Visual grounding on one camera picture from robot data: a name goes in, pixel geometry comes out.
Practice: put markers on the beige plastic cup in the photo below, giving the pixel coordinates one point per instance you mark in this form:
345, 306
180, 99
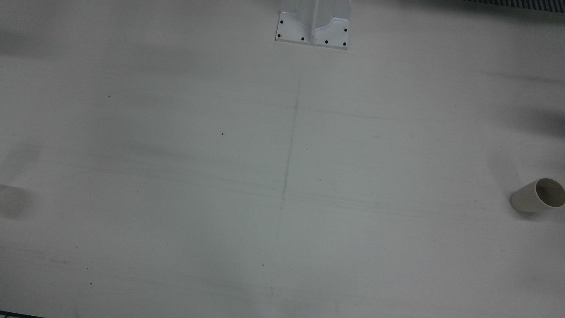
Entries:
523, 198

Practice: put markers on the white aluminium camera post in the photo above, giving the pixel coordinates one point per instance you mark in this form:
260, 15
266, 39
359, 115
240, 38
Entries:
331, 32

